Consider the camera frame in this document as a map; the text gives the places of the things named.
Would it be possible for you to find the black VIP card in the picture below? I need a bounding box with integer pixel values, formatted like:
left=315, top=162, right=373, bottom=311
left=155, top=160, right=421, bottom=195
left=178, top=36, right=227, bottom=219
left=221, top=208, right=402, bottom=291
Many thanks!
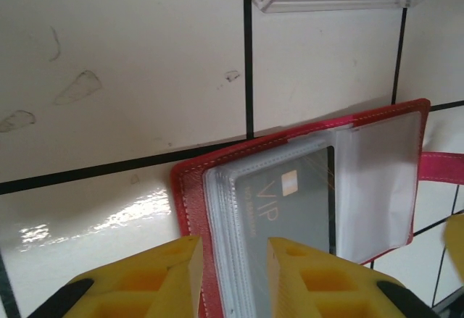
left=231, top=145, right=336, bottom=318

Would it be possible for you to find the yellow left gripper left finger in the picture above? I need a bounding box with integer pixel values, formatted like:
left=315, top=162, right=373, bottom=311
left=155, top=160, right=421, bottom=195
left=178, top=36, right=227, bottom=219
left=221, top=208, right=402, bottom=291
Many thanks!
left=27, top=235, right=204, bottom=318

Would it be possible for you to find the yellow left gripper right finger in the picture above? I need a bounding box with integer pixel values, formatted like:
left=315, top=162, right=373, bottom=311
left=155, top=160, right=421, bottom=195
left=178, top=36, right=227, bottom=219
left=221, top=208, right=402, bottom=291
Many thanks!
left=267, top=237, right=442, bottom=318

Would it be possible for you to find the red leather card holder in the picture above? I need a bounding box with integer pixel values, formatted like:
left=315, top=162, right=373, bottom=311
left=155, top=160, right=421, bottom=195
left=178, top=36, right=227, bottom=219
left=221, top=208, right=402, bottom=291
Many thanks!
left=170, top=97, right=464, bottom=318

